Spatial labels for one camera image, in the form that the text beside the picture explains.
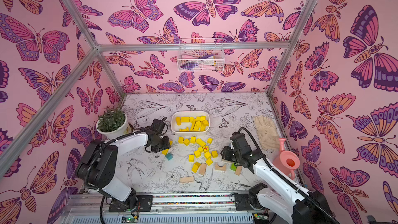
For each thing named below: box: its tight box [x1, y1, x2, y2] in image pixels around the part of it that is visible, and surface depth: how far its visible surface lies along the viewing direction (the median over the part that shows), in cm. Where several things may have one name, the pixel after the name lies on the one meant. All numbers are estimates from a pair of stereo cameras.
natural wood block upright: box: [199, 162, 208, 176], surface depth 87 cm
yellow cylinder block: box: [175, 116, 182, 126], surface depth 104 cm
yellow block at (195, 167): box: [191, 161, 202, 174], surface depth 86 cm
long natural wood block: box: [179, 176, 195, 184], surface depth 83 cm
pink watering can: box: [272, 137, 301, 180], surface depth 78 cm
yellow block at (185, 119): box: [180, 116, 190, 123], surface depth 105 cm
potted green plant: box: [95, 105, 132, 140], surface depth 87 cm
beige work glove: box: [253, 115, 280, 150], surface depth 102 cm
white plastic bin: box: [170, 110, 211, 136], surface depth 102 cm
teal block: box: [164, 152, 174, 161], surface depth 91 cm
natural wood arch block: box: [214, 162, 227, 172], surface depth 86 cm
